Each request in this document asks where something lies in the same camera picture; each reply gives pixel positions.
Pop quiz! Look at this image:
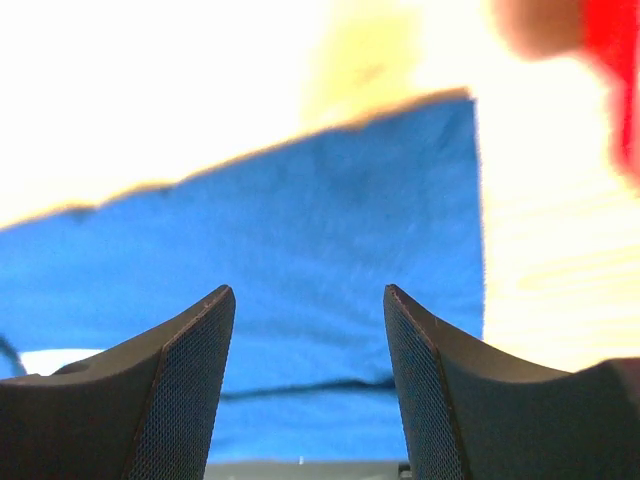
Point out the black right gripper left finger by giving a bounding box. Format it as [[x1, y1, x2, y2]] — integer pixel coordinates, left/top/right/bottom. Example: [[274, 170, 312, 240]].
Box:
[[1, 285, 235, 479]]

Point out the navy blue printed t-shirt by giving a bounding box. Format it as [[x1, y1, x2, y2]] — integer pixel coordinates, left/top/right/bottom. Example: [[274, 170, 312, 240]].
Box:
[[1, 100, 484, 462]]

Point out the red plastic bin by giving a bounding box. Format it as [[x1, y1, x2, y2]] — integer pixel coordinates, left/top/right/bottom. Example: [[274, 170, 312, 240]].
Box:
[[583, 0, 639, 183]]

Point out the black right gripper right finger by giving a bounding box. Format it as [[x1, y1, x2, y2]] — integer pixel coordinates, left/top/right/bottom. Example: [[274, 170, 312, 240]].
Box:
[[384, 285, 639, 479]]

